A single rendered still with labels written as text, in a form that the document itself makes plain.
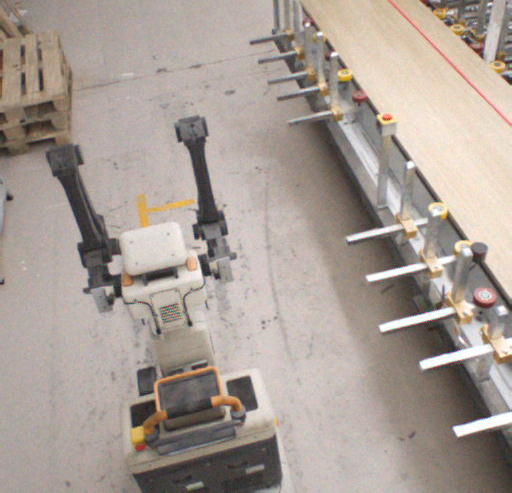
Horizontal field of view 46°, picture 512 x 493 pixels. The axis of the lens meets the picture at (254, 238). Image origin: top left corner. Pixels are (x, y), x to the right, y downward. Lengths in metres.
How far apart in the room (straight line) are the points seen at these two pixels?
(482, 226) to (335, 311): 1.12
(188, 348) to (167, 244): 0.52
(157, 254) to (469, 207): 1.42
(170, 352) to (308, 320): 1.24
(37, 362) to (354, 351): 1.76
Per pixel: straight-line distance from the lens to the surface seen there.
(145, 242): 2.03
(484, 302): 2.42
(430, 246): 2.54
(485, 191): 2.89
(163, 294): 2.07
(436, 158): 3.04
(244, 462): 2.42
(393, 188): 3.28
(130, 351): 3.49
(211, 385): 2.18
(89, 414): 3.35
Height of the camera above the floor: 2.73
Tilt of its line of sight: 44 degrees down
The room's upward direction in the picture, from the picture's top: 8 degrees counter-clockwise
